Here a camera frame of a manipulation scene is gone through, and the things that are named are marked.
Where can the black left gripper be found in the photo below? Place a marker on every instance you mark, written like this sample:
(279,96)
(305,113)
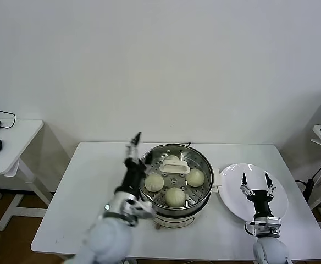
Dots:
(133,176)

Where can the white side table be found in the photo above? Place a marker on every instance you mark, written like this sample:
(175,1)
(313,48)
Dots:
(23,137)

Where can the black power adapter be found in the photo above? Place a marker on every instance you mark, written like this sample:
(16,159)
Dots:
(310,189)

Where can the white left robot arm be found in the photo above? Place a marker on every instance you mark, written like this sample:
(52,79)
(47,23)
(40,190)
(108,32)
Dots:
(108,239)

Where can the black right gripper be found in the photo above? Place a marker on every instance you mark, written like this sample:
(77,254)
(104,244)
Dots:
(262,200)

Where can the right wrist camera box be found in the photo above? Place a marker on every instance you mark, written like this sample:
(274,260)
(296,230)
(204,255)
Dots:
(267,226)

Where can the round glass lid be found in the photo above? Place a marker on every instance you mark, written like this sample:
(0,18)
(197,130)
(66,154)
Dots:
(174,166)

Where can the white round plate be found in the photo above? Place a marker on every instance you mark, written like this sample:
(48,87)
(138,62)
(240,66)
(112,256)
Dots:
(232,176)

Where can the white steamed baozi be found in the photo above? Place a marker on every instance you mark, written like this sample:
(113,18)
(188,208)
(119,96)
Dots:
(195,178)
(175,197)
(171,158)
(154,182)

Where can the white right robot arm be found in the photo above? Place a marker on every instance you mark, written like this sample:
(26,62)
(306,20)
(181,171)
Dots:
(270,250)

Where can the perforated steel steamer basket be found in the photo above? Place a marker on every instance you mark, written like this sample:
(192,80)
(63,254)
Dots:
(208,189)

